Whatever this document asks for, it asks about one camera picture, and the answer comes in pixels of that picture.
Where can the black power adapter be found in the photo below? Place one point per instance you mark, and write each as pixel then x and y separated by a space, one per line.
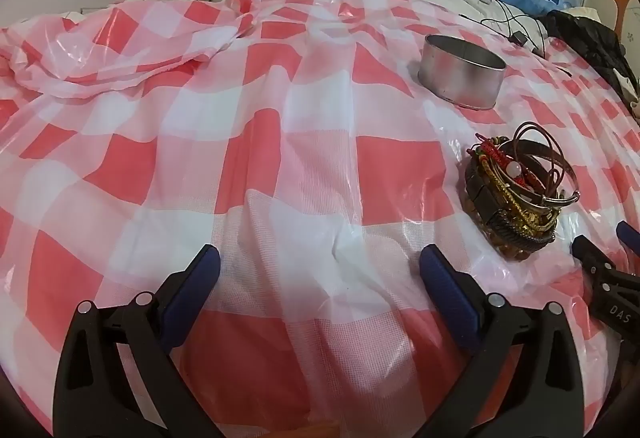
pixel 518 38

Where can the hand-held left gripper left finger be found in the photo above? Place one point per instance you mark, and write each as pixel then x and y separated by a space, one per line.
pixel 192 288

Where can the red white checked plastic sheet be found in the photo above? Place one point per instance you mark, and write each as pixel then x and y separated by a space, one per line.
pixel 250 168

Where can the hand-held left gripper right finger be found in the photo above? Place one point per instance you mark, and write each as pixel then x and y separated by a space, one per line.
pixel 450 298

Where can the white cloth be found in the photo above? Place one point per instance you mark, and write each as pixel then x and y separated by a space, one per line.
pixel 635 93

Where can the round metal tin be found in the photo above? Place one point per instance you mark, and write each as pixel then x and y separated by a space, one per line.
pixel 455 78

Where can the black jacket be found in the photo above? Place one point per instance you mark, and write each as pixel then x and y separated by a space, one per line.
pixel 590 43

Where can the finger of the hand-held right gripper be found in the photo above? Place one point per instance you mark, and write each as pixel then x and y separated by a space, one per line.
pixel 592 260
pixel 629 234

